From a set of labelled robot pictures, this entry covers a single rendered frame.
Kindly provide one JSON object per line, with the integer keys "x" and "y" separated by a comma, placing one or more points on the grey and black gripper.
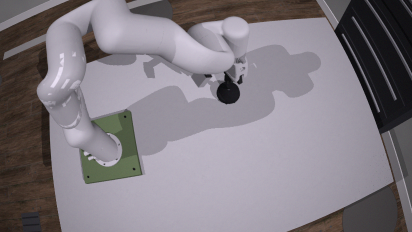
{"x": 235, "y": 73}

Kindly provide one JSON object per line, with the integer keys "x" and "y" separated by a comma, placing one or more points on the black dome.
{"x": 228, "y": 93}

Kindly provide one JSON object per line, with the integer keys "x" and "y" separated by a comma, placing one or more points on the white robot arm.
{"x": 118, "y": 31}

